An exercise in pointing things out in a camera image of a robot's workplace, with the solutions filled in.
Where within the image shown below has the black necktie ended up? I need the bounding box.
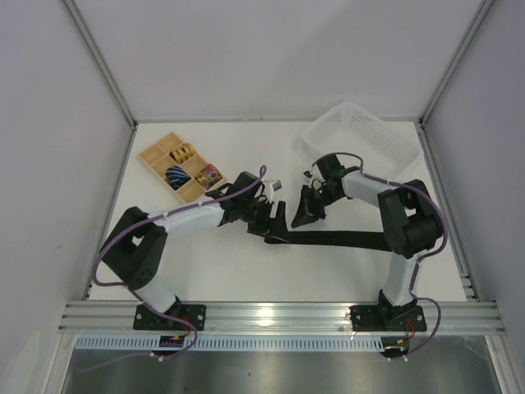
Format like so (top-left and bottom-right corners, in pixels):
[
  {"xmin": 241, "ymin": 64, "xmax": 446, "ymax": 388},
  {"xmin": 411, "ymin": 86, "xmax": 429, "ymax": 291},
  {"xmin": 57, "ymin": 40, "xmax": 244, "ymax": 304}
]
[{"xmin": 264, "ymin": 231, "xmax": 391, "ymax": 252}]

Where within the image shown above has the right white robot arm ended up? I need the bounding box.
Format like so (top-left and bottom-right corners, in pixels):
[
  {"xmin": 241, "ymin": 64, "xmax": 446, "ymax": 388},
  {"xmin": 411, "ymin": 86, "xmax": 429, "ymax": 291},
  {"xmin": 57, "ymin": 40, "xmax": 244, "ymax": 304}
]
[{"xmin": 290, "ymin": 153, "xmax": 448, "ymax": 331}]

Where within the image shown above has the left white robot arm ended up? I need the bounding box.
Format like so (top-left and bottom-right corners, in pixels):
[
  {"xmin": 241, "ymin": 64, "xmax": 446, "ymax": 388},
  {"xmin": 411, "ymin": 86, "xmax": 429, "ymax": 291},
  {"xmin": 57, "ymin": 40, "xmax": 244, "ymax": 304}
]
[{"xmin": 97, "ymin": 167, "xmax": 281, "ymax": 318}]

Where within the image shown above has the colourful dotted rolled tie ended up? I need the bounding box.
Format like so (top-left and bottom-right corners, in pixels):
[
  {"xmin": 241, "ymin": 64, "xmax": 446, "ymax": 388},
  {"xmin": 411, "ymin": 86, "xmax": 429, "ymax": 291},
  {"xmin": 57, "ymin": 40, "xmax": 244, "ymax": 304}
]
[{"xmin": 194, "ymin": 164, "xmax": 223, "ymax": 190}]

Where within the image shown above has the white plastic basket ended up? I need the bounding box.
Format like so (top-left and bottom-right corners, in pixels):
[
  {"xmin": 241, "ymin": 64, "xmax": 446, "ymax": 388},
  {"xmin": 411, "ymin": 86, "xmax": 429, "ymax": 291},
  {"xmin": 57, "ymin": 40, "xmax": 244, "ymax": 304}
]
[{"xmin": 302, "ymin": 102, "xmax": 422, "ymax": 181}]

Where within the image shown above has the blue striped rolled tie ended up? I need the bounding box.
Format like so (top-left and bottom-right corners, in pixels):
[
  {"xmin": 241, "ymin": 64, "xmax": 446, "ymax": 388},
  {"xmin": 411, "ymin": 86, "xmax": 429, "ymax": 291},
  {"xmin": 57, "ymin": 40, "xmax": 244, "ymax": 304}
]
[{"xmin": 165, "ymin": 166, "xmax": 191, "ymax": 190}]

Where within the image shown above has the wooden compartment box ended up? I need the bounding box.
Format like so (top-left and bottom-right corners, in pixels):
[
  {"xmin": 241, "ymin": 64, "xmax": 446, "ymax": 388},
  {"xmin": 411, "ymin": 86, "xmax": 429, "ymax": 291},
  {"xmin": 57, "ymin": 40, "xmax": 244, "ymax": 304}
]
[{"xmin": 137, "ymin": 132, "xmax": 227, "ymax": 204}]

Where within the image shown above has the yellow patterned rolled tie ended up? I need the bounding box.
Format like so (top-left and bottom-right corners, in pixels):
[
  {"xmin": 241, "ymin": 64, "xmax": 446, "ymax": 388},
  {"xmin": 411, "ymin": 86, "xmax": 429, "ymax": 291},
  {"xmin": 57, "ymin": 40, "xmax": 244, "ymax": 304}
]
[{"xmin": 169, "ymin": 143, "xmax": 196, "ymax": 164}]

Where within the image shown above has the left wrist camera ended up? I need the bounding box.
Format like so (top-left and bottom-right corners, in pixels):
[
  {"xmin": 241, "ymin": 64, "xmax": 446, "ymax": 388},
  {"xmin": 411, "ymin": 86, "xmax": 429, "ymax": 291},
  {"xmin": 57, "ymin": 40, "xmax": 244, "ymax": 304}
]
[{"xmin": 262, "ymin": 180, "xmax": 282, "ymax": 203}]

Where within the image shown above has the white slotted cable duct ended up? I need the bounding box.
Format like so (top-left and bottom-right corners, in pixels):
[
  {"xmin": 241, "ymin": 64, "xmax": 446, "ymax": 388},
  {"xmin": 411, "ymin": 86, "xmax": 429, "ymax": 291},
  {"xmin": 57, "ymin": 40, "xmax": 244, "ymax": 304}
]
[{"xmin": 75, "ymin": 334, "xmax": 402, "ymax": 352}]

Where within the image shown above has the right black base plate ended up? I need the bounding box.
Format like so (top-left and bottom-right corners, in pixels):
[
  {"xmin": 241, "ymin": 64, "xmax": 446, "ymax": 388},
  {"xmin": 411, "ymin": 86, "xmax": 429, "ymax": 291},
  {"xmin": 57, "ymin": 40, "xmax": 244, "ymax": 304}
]
[{"xmin": 349, "ymin": 304, "xmax": 427, "ymax": 332}]

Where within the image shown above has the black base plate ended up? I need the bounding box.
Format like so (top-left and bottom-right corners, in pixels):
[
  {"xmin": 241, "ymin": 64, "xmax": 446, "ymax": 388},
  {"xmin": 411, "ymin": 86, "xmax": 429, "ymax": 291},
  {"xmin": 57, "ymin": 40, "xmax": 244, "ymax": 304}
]
[
  {"xmin": 132, "ymin": 304, "xmax": 207, "ymax": 331},
  {"xmin": 349, "ymin": 304, "xmax": 427, "ymax": 332}
]

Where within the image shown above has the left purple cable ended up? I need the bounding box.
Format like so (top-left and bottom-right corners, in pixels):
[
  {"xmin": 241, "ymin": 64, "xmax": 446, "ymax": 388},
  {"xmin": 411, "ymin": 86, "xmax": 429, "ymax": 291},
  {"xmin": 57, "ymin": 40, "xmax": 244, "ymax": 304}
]
[{"xmin": 80, "ymin": 164, "xmax": 268, "ymax": 373}]

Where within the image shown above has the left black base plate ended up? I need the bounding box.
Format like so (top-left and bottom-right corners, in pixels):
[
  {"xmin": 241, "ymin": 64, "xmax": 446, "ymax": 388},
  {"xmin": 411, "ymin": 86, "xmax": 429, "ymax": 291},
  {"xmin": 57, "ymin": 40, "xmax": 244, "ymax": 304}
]
[{"xmin": 132, "ymin": 304, "xmax": 207, "ymax": 331}]

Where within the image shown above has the aluminium mounting rail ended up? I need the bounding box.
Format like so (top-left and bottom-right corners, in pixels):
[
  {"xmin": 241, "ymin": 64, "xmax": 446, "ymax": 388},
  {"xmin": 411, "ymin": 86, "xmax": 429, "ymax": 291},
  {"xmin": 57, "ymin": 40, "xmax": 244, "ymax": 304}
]
[{"xmin": 58, "ymin": 300, "xmax": 506, "ymax": 336}]

